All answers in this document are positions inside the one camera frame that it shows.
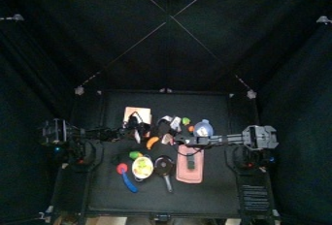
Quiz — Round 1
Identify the white toy knife block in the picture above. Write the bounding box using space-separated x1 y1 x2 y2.
155 114 183 133

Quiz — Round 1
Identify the red striped white toy block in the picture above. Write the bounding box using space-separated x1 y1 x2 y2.
160 133 175 145

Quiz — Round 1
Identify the yellow toy banana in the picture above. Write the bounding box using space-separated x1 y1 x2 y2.
144 136 160 150

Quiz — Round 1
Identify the wooden cutting board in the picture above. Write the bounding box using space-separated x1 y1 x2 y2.
123 106 152 126

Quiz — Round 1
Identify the blue toy bowl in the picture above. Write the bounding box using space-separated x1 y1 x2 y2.
191 118 215 138

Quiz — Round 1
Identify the green and yellow toy corn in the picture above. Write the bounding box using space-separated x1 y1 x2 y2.
128 150 144 160

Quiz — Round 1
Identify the pink plastic tray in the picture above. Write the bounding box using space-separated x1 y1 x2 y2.
175 144 205 184

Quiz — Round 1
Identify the yellow toy food piece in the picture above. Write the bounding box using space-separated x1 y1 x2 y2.
134 159 152 177

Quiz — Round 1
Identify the white toy pot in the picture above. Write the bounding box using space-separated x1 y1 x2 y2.
131 155 155 182

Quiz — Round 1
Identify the black table level camera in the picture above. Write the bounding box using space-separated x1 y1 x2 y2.
150 212 174 222

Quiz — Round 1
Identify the thin white cord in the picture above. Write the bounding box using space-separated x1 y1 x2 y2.
119 0 253 91
79 0 229 87

